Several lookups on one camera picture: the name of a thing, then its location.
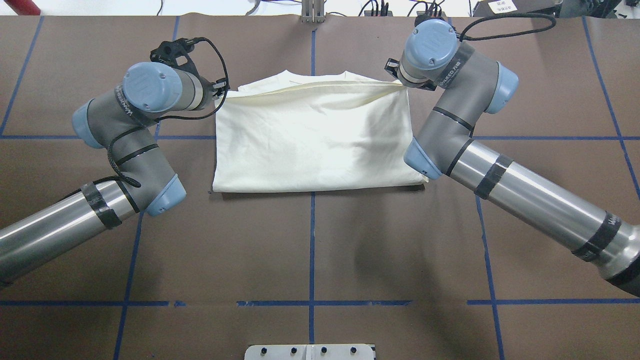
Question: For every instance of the left silver-grey robot arm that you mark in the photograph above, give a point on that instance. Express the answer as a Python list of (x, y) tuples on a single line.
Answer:
[(183, 79)]

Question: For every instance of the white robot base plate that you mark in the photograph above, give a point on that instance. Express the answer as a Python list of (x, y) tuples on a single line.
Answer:
[(331, 351)]

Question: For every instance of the cream long-sleeve cat shirt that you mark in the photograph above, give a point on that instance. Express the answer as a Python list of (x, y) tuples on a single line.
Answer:
[(298, 133)]

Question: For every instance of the right silver-grey robot arm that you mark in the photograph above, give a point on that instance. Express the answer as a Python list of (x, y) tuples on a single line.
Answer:
[(434, 56)]

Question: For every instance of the aluminium frame post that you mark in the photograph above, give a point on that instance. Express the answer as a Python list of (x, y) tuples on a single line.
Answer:
[(313, 11)]

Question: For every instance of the red cylindrical bottle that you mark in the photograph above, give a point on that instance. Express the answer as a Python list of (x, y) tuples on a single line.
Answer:
[(24, 7)]

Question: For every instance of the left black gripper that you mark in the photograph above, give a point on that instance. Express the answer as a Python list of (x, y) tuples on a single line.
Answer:
[(218, 90)]

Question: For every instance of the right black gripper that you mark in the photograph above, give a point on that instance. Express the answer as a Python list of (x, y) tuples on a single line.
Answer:
[(425, 85)]

